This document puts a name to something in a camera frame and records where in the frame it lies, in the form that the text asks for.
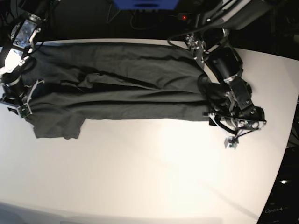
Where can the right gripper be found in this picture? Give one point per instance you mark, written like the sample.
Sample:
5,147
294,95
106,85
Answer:
18,94

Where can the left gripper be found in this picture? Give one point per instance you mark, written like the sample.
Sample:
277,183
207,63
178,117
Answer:
237,127

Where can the dark grey T-shirt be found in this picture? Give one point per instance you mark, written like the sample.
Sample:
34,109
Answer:
112,81

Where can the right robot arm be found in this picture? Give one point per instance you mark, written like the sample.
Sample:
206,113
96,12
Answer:
17,51

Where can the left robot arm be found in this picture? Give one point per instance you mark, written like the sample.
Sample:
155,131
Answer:
208,43

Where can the black OpenArm case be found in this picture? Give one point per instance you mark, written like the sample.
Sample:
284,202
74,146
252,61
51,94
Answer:
282,206

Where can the black power strip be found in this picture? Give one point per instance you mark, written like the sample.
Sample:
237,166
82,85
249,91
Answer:
184,16

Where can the blue box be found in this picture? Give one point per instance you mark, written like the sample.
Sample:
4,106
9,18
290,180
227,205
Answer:
146,4

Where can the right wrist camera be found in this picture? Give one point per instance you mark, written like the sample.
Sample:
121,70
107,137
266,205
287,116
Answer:
24,111

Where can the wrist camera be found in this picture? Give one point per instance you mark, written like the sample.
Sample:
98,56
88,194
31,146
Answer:
24,111
231,142

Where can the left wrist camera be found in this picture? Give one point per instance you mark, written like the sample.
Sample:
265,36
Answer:
231,142

